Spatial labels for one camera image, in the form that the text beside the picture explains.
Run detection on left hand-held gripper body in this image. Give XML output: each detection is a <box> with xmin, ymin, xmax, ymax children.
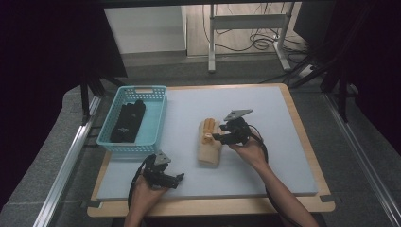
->
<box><xmin>142</xmin><ymin>150</ymin><xmax>173</xmax><ymax>189</ymax></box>

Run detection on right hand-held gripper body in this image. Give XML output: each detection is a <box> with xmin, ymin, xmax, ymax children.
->
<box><xmin>220</xmin><ymin>109</ymin><xmax>254</xmax><ymax>147</ymax></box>

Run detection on tan wooden block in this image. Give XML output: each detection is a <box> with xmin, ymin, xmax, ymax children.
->
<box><xmin>198</xmin><ymin>117</ymin><xmax>224</xmax><ymax>166</ymax></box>

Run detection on teal plastic basket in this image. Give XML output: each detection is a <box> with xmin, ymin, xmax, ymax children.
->
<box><xmin>96</xmin><ymin>84</ymin><xmax>168</xmax><ymax>154</ymax></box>

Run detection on black glove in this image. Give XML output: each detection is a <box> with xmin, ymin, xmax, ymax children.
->
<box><xmin>109</xmin><ymin>99</ymin><xmax>147</xmax><ymax>144</ymax></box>

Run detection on person's left hand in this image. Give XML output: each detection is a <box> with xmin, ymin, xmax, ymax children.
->
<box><xmin>130</xmin><ymin>173</ymin><xmax>170</xmax><ymax>207</ymax></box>

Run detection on person's right hand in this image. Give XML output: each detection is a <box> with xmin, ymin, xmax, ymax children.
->
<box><xmin>228</xmin><ymin>134</ymin><xmax>265</xmax><ymax>170</ymax></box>

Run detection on white foam mat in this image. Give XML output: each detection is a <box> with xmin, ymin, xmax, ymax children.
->
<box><xmin>96</xmin><ymin>85</ymin><xmax>320</xmax><ymax>201</ymax></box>

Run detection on wooden table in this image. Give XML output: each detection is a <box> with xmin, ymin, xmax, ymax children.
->
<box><xmin>87</xmin><ymin>82</ymin><xmax>337</xmax><ymax>218</ymax></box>

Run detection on black metal stand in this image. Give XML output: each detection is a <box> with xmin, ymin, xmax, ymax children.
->
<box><xmin>78</xmin><ymin>74</ymin><xmax>128</xmax><ymax>127</ymax></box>
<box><xmin>288</xmin><ymin>46</ymin><xmax>352</xmax><ymax>125</ymax></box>

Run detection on white cabinet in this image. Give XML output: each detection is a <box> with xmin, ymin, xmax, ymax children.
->
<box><xmin>103</xmin><ymin>5</ymin><xmax>188</xmax><ymax>55</ymax></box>

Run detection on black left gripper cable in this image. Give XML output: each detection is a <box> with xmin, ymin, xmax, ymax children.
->
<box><xmin>127</xmin><ymin>153</ymin><xmax>157</xmax><ymax>210</ymax></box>

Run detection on black table bracket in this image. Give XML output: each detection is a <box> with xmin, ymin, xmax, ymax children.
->
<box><xmin>79</xmin><ymin>199</ymin><xmax>104</xmax><ymax>210</ymax></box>
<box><xmin>319</xmin><ymin>193</ymin><xmax>342</xmax><ymax>203</ymax></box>

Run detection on black floor cables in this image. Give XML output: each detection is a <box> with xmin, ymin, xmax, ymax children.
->
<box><xmin>201</xmin><ymin>2</ymin><xmax>311</xmax><ymax>55</ymax></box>

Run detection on aluminium rail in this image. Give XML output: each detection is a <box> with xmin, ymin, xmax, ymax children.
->
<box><xmin>32</xmin><ymin>94</ymin><xmax>102</xmax><ymax>227</ymax></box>
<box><xmin>323</xmin><ymin>93</ymin><xmax>401</xmax><ymax>227</ymax></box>

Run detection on white desk frame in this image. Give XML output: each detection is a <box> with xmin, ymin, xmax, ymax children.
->
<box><xmin>207</xmin><ymin>2</ymin><xmax>293</xmax><ymax>74</ymax></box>

